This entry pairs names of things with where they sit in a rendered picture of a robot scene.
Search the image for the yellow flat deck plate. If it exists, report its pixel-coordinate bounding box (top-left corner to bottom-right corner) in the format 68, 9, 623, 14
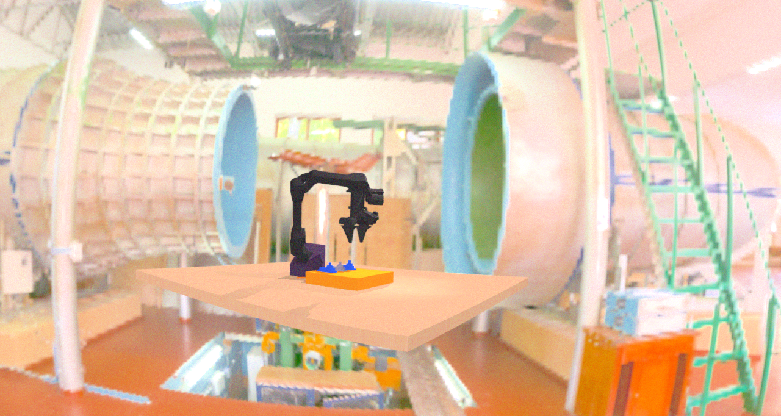
306, 260, 394, 291

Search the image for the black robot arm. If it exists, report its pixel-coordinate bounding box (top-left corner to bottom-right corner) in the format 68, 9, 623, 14
290, 170, 384, 264

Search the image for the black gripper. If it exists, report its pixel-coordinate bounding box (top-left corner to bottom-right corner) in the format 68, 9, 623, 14
339, 204, 373, 243

